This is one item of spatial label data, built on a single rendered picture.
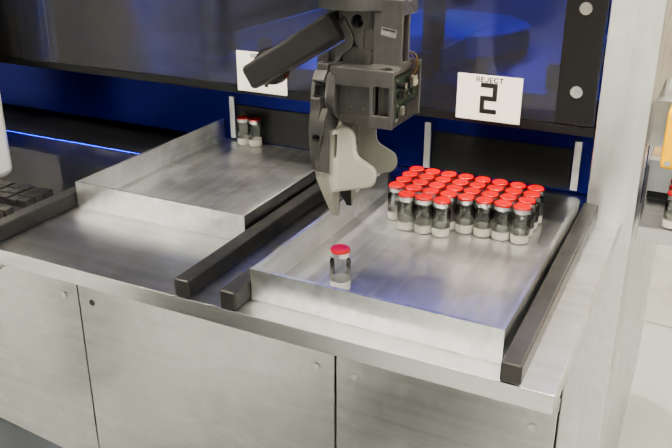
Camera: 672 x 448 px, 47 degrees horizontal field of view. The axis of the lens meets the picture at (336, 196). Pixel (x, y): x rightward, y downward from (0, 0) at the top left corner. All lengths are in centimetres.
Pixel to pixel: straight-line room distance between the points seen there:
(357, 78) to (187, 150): 59
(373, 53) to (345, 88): 4
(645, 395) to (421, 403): 115
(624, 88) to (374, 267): 37
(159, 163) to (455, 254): 50
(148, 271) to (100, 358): 75
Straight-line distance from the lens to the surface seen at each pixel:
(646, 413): 225
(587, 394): 116
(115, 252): 93
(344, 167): 73
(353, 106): 71
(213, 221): 94
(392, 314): 73
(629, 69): 98
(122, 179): 113
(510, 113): 102
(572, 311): 81
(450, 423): 126
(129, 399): 162
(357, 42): 71
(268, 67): 75
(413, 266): 87
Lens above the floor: 127
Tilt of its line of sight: 21 degrees down
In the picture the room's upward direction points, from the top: straight up
